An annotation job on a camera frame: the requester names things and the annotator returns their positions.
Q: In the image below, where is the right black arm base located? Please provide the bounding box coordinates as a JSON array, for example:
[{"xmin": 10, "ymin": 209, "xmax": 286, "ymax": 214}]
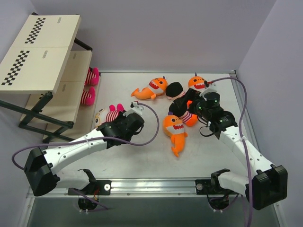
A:
[{"xmin": 195, "ymin": 168, "xmax": 239, "ymax": 213}]

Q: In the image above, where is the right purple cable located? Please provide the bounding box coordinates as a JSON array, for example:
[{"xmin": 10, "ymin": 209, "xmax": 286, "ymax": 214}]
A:
[{"xmin": 205, "ymin": 77, "xmax": 254, "ymax": 227}]

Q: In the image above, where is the cream tiered shelf black frame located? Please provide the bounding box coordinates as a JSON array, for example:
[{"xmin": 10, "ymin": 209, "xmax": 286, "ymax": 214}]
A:
[{"xmin": 0, "ymin": 13, "xmax": 100, "ymax": 143}]

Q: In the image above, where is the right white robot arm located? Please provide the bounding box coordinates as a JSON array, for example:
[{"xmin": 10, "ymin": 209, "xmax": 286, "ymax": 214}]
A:
[{"xmin": 173, "ymin": 88, "xmax": 288, "ymax": 210}]

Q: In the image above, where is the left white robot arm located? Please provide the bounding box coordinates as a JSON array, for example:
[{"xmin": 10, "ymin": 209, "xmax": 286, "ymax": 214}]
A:
[{"xmin": 24, "ymin": 113, "xmax": 144, "ymax": 196}]

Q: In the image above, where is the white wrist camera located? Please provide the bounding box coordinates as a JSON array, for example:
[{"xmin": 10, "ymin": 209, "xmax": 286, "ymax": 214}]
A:
[
  {"xmin": 199, "ymin": 80, "xmax": 217, "ymax": 97},
  {"xmin": 123, "ymin": 101, "xmax": 144, "ymax": 117}
]

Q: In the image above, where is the white pink glasses plush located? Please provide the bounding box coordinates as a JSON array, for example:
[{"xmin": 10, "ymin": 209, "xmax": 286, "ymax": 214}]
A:
[
  {"xmin": 94, "ymin": 103, "xmax": 125, "ymax": 128},
  {"xmin": 80, "ymin": 87, "xmax": 96, "ymax": 106}
]

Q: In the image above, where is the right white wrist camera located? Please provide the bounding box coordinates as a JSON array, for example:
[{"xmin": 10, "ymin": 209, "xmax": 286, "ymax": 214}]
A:
[{"xmin": 199, "ymin": 80, "xmax": 217, "ymax": 97}]

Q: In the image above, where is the aluminium table side rail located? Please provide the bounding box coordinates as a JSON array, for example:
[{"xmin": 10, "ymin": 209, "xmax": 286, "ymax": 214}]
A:
[{"xmin": 229, "ymin": 70, "xmax": 263, "ymax": 166}]

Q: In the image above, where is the black haired doll plush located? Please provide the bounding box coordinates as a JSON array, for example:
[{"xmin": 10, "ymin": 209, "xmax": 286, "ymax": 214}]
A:
[
  {"xmin": 165, "ymin": 82, "xmax": 185, "ymax": 101},
  {"xmin": 169, "ymin": 103, "xmax": 198, "ymax": 127}
]

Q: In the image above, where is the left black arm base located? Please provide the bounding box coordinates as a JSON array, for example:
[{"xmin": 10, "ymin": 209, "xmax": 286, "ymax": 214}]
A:
[{"xmin": 67, "ymin": 169, "xmax": 112, "ymax": 214}]

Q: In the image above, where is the white pink plush on shelf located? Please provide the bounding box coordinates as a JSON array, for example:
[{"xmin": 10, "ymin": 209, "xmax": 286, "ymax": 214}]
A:
[{"xmin": 85, "ymin": 68, "xmax": 100, "ymax": 86}]

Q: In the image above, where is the aluminium mounting rail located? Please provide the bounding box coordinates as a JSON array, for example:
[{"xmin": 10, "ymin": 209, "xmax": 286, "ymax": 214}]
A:
[{"xmin": 26, "ymin": 177, "xmax": 249, "ymax": 199}]

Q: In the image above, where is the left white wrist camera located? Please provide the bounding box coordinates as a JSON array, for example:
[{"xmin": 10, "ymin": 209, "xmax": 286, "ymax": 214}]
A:
[{"xmin": 123, "ymin": 101, "xmax": 144, "ymax": 117}]

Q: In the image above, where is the orange shark plush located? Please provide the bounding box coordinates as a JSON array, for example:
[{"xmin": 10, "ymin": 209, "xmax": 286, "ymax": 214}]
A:
[
  {"xmin": 131, "ymin": 76, "xmax": 168, "ymax": 100},
  {"xmin": 188, "ymin": 74, "xmax": 206, "ymax": 91},
  {"xmin": 162, "ymin": 115, "xmax": 188, "ymax": 157}
]

